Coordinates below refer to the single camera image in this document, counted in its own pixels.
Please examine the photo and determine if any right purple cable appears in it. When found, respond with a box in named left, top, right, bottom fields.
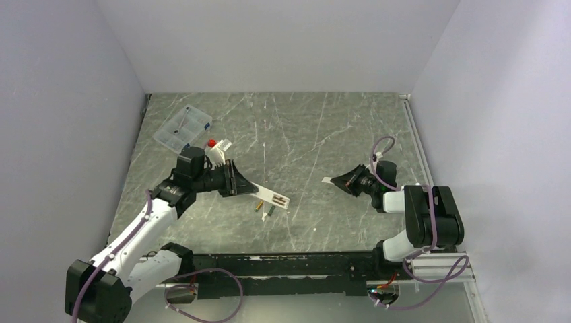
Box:
left=369, top=135, right=470, bottom=312

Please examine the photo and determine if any aluminium rail right edge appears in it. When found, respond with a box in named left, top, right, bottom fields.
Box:
left=399, top=94, right=434, bottom=186

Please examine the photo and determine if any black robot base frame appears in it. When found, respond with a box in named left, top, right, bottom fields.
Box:
left=165, top=248, right=410, bottom=300

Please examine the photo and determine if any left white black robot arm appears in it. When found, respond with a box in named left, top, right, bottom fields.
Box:
left=65, top=147, right=259, bottom=322

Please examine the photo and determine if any white remote control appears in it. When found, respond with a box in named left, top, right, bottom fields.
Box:
left=250, top=183, right=290, bottom=210

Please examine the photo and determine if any purple cable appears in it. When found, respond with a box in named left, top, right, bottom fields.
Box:
left=164, top=268, right=244, bottom=323
left=369, top=135, right=470, bottom=312

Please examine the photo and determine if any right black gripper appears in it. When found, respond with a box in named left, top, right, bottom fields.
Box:
left=331, top=164, right=379, bottom=198

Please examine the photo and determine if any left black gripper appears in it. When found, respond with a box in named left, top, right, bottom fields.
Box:
left=193, top=159, right=257, bottom=198

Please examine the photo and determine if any gold AA battery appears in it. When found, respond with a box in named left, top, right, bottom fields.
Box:
left=255, top=201, right=264, bottom=212

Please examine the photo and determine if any clear plastic organizer box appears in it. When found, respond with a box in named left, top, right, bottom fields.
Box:
left=153, top=105, right=213, bottom=154

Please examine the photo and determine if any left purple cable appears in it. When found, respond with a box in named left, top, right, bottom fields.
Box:
left=164, top=268, right=244, bottom=323

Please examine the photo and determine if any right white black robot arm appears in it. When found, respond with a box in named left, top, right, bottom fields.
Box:
left=329, top=161, right=465, bottom=279

